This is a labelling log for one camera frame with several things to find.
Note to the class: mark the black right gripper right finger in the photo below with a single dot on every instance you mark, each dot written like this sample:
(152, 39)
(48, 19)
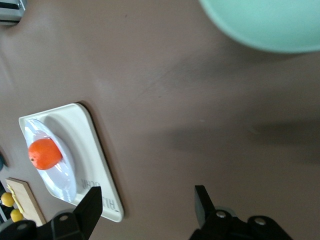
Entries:
(207, 220)

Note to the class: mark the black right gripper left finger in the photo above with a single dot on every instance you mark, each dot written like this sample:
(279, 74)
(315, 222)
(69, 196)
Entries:
(85, 215)

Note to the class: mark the white round plate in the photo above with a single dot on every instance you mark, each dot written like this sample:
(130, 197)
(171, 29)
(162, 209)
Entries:
(62, 180)

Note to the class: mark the orange fruit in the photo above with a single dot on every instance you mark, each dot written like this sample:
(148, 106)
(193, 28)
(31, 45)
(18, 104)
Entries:
(45, 155)

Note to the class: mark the wooden cutting board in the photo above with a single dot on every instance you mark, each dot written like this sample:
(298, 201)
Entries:
(31, 200)

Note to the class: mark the yellow lemon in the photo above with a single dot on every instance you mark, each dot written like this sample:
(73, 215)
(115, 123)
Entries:
(16, 215)
(6, 200)

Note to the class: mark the yellow plastic fork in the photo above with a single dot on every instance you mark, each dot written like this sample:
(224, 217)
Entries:
(15, 198)

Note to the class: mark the cream tray with bear print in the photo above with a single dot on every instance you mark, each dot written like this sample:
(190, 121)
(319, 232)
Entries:
(82, 140)

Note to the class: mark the mint green bowl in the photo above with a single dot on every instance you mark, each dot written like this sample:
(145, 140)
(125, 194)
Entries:
(262, 20)

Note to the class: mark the metal table edge bracket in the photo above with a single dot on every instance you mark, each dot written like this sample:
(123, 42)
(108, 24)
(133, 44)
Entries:
(11, 11)

